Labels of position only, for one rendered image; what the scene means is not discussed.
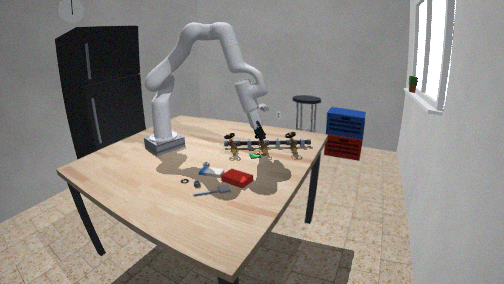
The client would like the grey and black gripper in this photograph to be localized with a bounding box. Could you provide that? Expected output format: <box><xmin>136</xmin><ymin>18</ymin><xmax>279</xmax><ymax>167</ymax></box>
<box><xmin>245</xmin><ymin>109</ymin><xmax>266</xmax><ymax>140</ymax></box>

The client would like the red rectangular block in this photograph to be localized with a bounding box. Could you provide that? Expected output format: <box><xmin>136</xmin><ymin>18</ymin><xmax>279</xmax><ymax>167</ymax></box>
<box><xmin>221</xmin><ymin>169</ymin><xmax>253</xmax><ymax>188</ymax></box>

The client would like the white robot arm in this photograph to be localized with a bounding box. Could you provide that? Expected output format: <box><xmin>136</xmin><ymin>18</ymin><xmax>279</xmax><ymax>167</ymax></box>
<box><xmin>145</xmin><ymin>22</ymin><xmax>269</xmax><ymax>142</ymax></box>

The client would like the dark grey pipe with tee junction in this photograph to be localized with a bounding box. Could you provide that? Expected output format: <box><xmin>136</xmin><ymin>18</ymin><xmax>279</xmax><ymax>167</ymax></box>
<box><xmin>224</xmin><ymin>132</ymin><xmax>311</xmax><ymax>154</ymax></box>

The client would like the green tag with gold chain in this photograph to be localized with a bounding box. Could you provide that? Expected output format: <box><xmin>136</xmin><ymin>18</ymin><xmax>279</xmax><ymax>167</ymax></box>
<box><xmin>249</xmin><ymin>150</ymin><xmax>261</xmax><ymax>158</ymax></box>

